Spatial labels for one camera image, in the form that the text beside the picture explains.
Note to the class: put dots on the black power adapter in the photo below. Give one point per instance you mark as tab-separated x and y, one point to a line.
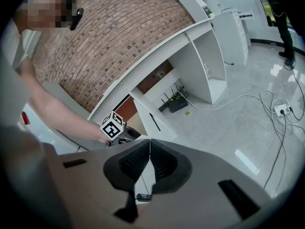
143	197

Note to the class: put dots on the black router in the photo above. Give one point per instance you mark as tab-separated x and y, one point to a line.
177	104

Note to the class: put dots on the white shelving unit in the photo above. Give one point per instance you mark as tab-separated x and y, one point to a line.
228	32

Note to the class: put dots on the person's white printed t-shirt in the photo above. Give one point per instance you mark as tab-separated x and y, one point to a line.
14	99

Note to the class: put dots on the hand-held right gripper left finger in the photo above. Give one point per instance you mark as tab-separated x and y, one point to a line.
90	175

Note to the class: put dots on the black head-mounted camera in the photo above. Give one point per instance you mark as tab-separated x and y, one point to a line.
77	15

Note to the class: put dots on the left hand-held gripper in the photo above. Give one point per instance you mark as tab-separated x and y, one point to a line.
112	128

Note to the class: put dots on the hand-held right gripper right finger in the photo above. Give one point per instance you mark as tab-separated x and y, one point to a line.
202	175

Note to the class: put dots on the person's head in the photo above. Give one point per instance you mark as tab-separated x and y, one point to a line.
43	11

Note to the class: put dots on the white desk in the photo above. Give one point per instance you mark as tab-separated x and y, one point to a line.
155	92

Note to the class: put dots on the white power strip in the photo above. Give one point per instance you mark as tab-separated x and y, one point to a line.
282	108

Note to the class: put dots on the white open desk cabinet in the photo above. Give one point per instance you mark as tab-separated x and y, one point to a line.
214	61

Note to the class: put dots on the small yellow floor scrap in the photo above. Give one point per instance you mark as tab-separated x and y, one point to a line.
188	113

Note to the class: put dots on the small green object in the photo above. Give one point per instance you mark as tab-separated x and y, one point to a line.
209	12

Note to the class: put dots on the white wall socket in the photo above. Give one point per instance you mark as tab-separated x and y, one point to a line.
162	74
207	71

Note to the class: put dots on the person's left forearm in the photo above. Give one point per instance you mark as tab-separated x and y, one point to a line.
64	111

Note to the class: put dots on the red paper decoration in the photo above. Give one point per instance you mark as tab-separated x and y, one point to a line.
25	118

